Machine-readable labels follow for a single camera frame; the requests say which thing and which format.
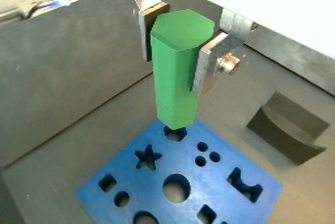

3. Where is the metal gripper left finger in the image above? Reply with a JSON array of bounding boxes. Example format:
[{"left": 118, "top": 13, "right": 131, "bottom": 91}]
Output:
[{"left": 134, "top": 0, "right": 170, "bottom": 62}]

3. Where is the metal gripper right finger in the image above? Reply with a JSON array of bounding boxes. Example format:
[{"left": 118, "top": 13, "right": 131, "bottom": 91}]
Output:
[{"left": 192, "top": 8, "right": 253, "bottom": 97}]

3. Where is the green hexagonal prism block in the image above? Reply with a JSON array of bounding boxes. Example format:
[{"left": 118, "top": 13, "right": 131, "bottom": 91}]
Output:
[{"left": 150, "top": 9, "right": 214, "bottom": 130}]

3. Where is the dark curved holder block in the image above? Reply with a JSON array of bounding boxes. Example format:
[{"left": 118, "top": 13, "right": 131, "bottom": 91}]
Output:
[{"left": 248, "top": 92, "right": 330, "bottom": 165}]

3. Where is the blue shape sorter board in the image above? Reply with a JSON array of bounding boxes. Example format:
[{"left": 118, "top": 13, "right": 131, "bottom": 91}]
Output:
[{"left": 76, "top": 120, "right": 283, "bottom": 224}]

